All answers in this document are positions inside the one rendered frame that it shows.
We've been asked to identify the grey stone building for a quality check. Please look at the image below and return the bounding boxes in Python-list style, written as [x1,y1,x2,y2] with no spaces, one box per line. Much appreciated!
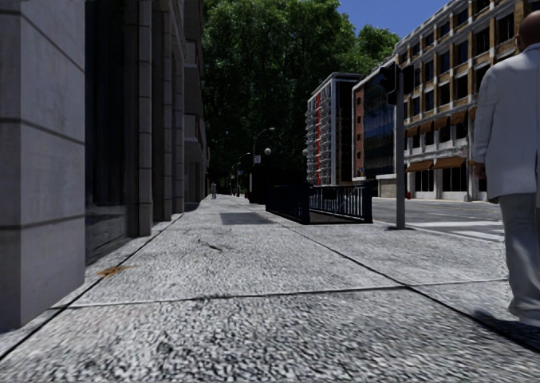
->
[0,0,211,335]

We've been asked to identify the white and red building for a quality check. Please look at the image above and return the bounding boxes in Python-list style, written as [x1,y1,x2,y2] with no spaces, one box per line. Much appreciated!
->
[305,72,365,188]

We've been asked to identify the trees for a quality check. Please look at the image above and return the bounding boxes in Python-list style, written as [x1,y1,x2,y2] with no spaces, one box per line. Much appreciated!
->
[201,0,401,188]

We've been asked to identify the traffic light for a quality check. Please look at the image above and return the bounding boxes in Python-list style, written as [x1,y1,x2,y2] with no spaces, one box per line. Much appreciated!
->
[378,63,415,231]

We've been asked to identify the glass and brick building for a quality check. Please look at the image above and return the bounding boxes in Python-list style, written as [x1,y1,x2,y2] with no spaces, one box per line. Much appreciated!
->
[351,57,398,199]

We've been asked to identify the dark stairway railing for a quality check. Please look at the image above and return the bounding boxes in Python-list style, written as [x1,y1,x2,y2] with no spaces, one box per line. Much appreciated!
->
[263,147,374,226]

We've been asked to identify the grey street lamp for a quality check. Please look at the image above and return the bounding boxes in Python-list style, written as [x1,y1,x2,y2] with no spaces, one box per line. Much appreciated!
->
[249,126,276,194]
[234,152,252,198]

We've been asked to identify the tan brick building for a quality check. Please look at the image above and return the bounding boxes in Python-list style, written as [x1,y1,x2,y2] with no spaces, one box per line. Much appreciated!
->
[392,0,540,202]

